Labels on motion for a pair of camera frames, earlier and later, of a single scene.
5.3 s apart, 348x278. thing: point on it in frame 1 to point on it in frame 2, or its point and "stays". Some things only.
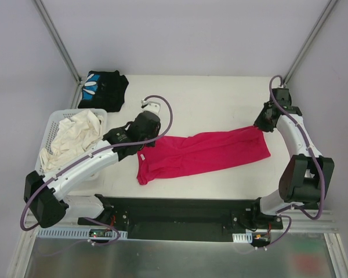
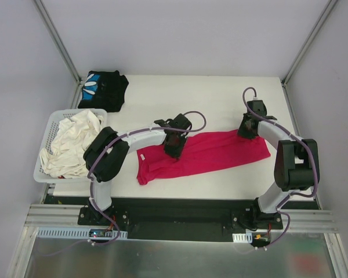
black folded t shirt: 104,90 stays
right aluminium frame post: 325,14 stays
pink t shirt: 176,154 stays
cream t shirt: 76,135 stays
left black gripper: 150,139 to 174,145
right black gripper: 263,124 to 246,129
